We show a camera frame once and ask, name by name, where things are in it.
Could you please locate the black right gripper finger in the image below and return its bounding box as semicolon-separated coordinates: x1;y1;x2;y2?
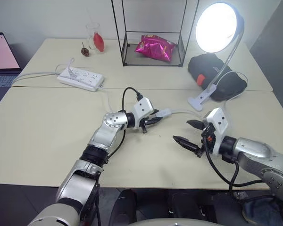
186;119;206;130
172;135;201;153

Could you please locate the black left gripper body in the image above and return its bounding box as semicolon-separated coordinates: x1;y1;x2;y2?
138;114;157;134

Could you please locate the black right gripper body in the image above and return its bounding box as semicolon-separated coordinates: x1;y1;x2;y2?
196;123;216;158

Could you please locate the white round clamp desk lamp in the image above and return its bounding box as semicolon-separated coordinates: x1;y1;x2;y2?
187;1;246;111

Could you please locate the black pouch with orange patch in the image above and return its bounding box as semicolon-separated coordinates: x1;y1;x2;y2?
187;53;250;102

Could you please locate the pink snack bag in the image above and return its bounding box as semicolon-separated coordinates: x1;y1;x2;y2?
134;34;176;63

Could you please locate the white power strip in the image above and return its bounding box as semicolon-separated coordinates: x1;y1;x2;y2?
57;66;105;92

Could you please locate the silver robot torso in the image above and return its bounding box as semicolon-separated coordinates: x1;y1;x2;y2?
129;216;218;226

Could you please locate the dark rounded shape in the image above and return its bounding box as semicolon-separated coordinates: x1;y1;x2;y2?
108;189;138;226

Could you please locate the red object in glass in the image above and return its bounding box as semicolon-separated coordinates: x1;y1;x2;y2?
92;32;106;52

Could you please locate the small dark red dried fruit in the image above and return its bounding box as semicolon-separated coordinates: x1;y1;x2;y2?
80;42;92;57

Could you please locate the clear drinking glass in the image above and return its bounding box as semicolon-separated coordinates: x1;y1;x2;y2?
85;22;107;54

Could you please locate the open laptop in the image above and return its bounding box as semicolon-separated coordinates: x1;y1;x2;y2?
0;32;23;103

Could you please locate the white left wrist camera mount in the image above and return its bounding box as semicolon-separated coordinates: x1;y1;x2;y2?
131;97;154;129

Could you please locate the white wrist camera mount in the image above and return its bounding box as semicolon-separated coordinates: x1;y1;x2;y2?
131;97;154;129
202;107;230;156

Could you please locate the white lamp cord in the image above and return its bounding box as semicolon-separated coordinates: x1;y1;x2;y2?
99;70;250;118

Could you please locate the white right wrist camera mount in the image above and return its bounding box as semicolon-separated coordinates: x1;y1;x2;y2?
202;107;230;156

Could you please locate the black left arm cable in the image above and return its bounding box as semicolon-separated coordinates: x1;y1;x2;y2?
83;87;144;226

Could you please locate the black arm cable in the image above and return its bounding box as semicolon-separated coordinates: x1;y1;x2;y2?
204;138;269;201
83;87;144;226

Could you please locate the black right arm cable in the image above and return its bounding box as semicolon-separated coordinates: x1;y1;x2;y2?
204;138;269;201

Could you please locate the black wire frame rack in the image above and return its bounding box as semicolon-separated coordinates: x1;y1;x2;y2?
111;0;200;68

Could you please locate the white plug with cable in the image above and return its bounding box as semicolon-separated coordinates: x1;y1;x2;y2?
55;57;76;79

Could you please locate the white power strip cable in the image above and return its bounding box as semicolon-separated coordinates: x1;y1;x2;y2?
12;70;60;85

